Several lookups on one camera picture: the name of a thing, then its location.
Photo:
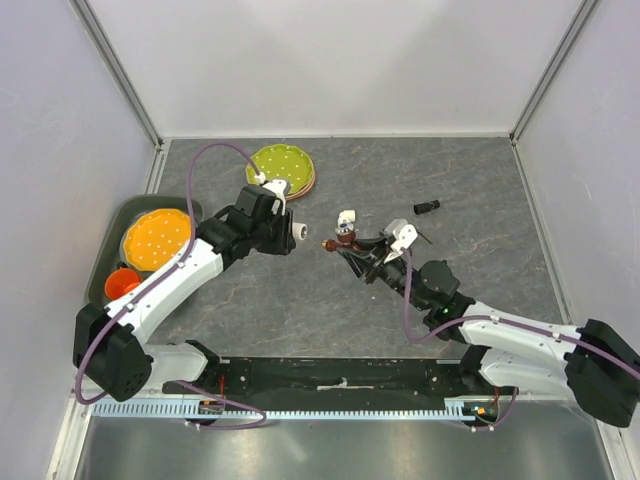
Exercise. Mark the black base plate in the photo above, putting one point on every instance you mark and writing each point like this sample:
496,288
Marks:
344,384

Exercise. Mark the orange plastic cup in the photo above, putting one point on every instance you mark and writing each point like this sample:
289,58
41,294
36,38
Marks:
121,282

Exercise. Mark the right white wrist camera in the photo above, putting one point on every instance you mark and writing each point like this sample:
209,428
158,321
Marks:
402,234

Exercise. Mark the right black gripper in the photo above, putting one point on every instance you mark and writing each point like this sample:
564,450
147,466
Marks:
366,263

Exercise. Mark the bronze metal faucet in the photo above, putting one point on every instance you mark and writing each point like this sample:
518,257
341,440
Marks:
424,237

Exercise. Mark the dark green tray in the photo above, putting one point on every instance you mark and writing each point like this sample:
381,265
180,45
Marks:
109,254

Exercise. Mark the green dotted plate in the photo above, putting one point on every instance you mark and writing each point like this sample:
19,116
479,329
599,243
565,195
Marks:
287,162

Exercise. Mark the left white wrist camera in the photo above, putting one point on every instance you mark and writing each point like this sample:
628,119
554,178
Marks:
280,187

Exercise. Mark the orange dotted plate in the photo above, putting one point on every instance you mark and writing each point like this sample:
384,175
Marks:
156,238

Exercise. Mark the pink plate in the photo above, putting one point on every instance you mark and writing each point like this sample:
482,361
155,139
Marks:
307,187

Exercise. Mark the black cylindrical pipe piece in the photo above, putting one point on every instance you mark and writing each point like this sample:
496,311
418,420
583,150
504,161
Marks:
426,207

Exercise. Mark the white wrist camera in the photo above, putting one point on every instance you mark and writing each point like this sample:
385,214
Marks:
280,187
402,234

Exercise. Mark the white elbow pipe fitting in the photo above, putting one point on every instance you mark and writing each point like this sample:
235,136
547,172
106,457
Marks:
299,231

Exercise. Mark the slotted cable duct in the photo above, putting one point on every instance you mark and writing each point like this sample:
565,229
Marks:
195,409

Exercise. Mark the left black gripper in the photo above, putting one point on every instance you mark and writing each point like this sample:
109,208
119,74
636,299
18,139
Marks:
285,243

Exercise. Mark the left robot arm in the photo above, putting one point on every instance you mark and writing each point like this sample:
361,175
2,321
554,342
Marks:
111,343

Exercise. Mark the dark green plate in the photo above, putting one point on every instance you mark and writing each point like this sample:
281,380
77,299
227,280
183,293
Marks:
123,262

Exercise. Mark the second white elbow fitting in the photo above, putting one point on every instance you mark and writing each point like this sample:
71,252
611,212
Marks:
346,219

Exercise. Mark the brown wooden plate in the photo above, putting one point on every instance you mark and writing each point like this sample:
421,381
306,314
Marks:
302,195

